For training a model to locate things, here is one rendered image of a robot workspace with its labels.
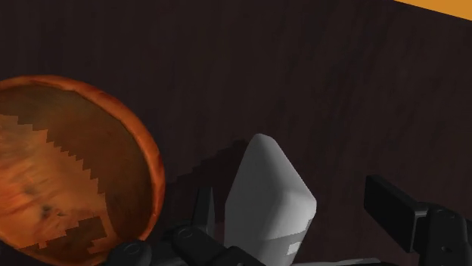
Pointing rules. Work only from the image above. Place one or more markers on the white rounded block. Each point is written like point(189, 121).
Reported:
point(267, 202)

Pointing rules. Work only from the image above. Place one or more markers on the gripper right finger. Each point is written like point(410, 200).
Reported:
point(424, 224)

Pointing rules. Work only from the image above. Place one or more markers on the orange wooden bowl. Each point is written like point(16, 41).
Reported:
point(73, 173)

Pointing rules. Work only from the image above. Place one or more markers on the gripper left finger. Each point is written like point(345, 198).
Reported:
point(191, 239)

